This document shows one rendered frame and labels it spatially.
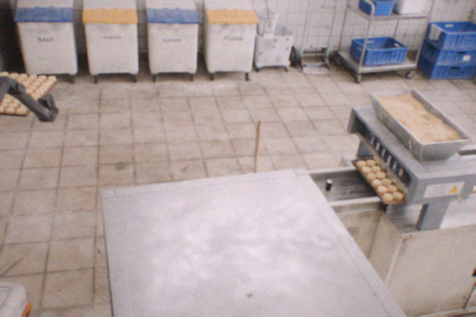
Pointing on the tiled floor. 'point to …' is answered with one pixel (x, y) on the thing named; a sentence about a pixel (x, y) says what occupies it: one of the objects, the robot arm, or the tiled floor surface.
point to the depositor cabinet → (426, 259)
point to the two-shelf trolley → (367, 39)
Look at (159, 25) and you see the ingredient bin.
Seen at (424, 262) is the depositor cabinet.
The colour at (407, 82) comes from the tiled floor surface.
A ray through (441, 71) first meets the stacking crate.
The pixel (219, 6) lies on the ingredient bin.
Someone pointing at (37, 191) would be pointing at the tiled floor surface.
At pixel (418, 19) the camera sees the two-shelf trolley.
